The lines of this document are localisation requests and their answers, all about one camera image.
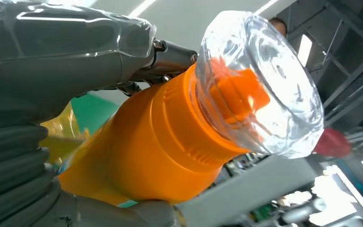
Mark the yellow taped cardboard box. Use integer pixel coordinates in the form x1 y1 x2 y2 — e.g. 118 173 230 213
38 103 90 164

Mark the green table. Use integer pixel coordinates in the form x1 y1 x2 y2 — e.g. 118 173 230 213
70 92 121 136

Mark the standing person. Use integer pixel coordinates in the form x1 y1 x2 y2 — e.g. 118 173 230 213
268 17 289 37

